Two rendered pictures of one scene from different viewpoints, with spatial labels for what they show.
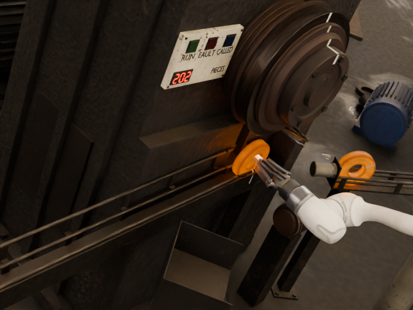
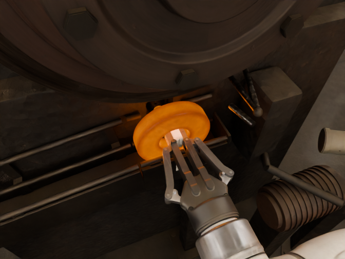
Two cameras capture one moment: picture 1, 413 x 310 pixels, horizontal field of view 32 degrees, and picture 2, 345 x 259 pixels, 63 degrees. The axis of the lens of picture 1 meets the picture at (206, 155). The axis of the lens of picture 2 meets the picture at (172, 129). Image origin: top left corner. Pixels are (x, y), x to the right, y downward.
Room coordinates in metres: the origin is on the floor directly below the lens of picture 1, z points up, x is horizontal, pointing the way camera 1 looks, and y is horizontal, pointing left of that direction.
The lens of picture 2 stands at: (1.86, -0.36, 1.19)
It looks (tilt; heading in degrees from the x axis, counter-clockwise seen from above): 51 degrees down; 37
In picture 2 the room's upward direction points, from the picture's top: straight up
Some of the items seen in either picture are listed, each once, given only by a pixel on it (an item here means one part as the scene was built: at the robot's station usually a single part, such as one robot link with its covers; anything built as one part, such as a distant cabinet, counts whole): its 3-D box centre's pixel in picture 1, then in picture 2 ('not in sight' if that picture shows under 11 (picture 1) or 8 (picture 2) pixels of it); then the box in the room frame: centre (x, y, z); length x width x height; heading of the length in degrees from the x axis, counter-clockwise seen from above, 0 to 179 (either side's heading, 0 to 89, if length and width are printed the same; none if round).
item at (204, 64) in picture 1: (203, 56); not in sight; (1.90, 0.12, 1.15); 0.26 x 0.02 x 0.18; 149
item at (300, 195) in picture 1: (299, 199); (227, 245); (2.02, -0.35, 0.75); 0.09 x 0.06 x 0.09; 149
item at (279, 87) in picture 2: (279, 156); (260, 118); (2.34, -0.26, 0.68); 0.11 x 0.08 x 0.24; 59
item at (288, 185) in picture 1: (284, 185); (206, 201); (2.05, -0.28, 0.76); 0.09 x 0.08 x 0.07; 59
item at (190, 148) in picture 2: (273, 171); (197, 165); (2.10, -0.23, 0.76); 0.11 x 0.01 x 0.04; 57
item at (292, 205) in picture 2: (279, 250); (279, 223); (2.35, -0.43, 0.27); 0.22 x 0.13 x 0.53; 149
